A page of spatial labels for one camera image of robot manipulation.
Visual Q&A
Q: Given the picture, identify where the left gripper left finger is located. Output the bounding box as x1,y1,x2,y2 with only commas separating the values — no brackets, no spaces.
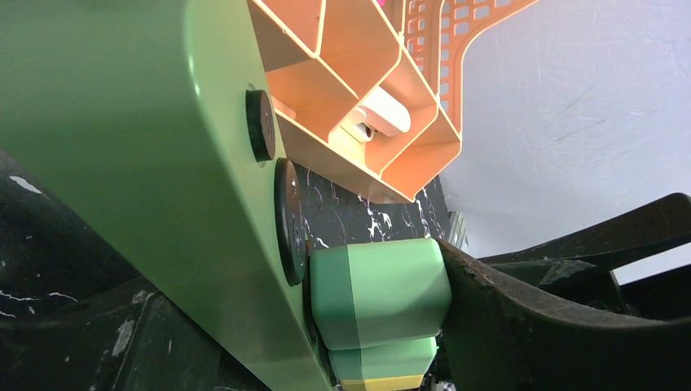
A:
1,278,266,390

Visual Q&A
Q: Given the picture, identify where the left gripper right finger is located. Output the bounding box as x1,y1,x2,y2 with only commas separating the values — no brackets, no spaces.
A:
438,193,690,390

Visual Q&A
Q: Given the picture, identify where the green plug adapter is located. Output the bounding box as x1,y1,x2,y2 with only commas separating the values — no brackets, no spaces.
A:
310,238,451,350
328,336,438,380

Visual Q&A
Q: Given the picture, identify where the green power strip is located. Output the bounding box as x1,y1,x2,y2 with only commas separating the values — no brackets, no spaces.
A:
1,1,332,390

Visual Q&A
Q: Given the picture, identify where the yellow plug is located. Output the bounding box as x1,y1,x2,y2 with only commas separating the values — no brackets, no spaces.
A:
340,375,424,391

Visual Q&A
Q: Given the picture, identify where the white charger in organizer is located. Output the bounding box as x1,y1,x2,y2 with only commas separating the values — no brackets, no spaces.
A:
340,86,412,143

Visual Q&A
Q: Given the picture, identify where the orange plastic desk organizer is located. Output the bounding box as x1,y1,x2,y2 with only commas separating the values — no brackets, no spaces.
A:
249,0,528,204

